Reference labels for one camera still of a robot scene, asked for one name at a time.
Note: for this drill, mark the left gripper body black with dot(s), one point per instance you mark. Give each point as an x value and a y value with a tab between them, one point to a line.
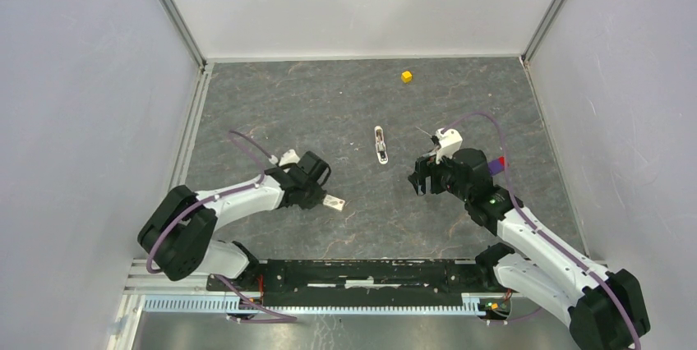
314	195

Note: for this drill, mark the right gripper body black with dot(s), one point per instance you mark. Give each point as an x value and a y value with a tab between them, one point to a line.
442	177

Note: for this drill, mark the staple strip box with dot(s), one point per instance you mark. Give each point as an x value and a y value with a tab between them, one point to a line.
333	202

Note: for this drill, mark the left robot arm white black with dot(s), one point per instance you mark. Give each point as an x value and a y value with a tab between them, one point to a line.
179	236

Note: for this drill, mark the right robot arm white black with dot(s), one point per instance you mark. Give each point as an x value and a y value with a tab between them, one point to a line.
600	308

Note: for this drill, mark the purple red block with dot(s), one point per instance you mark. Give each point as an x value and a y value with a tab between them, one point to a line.
497	166

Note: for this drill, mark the yellow cube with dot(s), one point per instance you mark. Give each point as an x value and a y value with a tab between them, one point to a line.
406	77

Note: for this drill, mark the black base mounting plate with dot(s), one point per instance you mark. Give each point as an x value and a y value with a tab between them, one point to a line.
371	283

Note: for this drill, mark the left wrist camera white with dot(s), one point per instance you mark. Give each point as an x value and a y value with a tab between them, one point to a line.
288	157

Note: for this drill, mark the aluminium rail frame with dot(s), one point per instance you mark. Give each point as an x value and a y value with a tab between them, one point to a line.
191	294

